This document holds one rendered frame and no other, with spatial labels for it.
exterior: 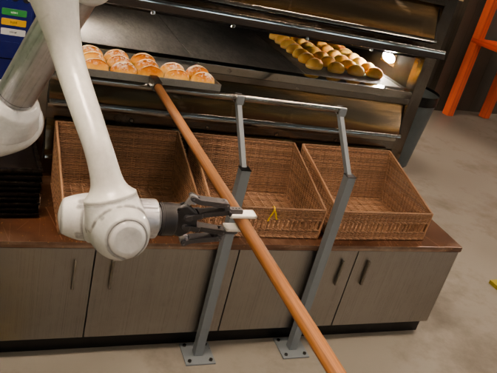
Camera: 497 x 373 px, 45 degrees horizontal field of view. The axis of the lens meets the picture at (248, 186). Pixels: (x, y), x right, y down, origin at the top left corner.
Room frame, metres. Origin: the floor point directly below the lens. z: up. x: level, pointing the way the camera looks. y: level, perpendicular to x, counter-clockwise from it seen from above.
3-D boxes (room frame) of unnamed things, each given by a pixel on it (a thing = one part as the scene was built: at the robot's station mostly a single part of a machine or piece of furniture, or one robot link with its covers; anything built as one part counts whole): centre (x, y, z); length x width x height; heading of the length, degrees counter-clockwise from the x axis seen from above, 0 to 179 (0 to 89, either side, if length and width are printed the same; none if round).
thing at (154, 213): (1.14, 0.20, 1.19); 0.09 x 0.06 x 0.09; 27
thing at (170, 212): (1.17, 0.14, 1.19); 0.09 x 0.07 x 0.08; 117
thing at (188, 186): (2.23, 0.52, 0.72); 0.56 x 0.49 x 0.28; 117
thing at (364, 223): (2.75, -0.56, 0.72); 0.56 x 0.49 x 0.28; 117
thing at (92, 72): (2.30, 0.53, 1.19); 0.55 x 0.36 x 0.03; 117
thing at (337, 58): (3.37, -0.22, 1.21); 0.61 x 0.48 x 0.06; 26
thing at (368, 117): (2.72, 0.11, 1.02); 1.79 x 0.11 x 0.19; 116
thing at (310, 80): (2.75, 0.12, 1.16); 1.80 x 0.06 x 0.04; 116
